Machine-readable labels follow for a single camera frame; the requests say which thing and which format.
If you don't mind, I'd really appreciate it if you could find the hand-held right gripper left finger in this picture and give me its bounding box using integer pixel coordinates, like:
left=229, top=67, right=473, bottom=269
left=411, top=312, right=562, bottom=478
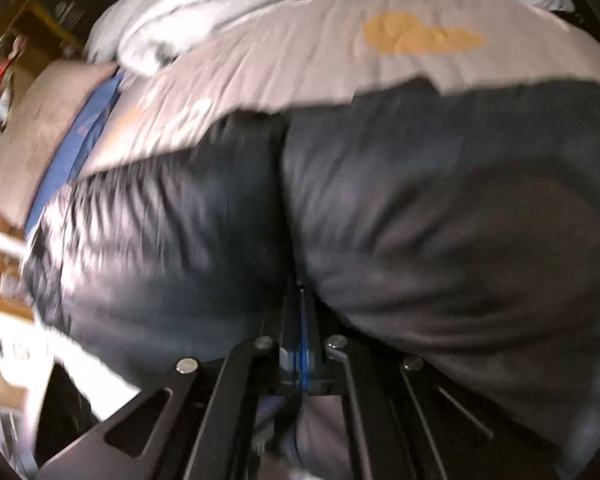
left=35, top=284, right=302, bottom=480

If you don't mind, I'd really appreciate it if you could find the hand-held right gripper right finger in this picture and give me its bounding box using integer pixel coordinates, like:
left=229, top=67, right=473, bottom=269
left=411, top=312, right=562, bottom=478
left=302, top=285, right=563, bottom=480

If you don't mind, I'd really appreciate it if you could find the black puffer jacket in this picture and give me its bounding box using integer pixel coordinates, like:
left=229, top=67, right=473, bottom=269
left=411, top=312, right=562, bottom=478
left=22, top=76, right=600, bottom=478

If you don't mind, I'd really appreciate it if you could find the grey printed bed sheet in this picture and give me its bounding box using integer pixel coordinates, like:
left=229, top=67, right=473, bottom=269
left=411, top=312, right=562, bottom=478
left=77, top=0, right=600, bottom=181

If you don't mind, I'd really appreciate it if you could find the blue garment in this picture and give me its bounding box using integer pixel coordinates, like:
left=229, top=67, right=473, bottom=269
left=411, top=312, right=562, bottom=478
left=24, top=71, right=127, bottom=237

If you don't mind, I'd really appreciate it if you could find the beige pillow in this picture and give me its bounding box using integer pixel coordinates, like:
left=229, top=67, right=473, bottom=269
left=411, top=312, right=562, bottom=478
left=0, top=59, right=119, bottom=228

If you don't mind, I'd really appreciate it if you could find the orange wooden stool frame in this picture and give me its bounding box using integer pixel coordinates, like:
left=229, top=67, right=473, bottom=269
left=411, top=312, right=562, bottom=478
left=0, top=247, right=37, bottom=322

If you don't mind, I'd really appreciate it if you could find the wooden shelf frame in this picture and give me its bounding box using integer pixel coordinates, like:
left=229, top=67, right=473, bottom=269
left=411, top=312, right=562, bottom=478
left=7, top=0, right=83, bottom=53

